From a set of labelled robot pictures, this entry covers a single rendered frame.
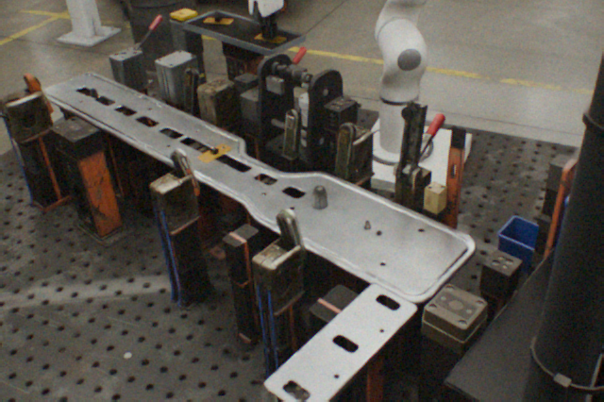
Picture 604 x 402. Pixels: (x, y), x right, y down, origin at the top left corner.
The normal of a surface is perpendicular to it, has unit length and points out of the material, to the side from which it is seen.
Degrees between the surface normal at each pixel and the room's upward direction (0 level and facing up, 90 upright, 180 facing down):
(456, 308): 0
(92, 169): 90
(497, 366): 0
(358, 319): 0
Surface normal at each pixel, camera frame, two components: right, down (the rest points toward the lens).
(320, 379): -0.05, -0.83
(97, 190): 0.74, 0.34
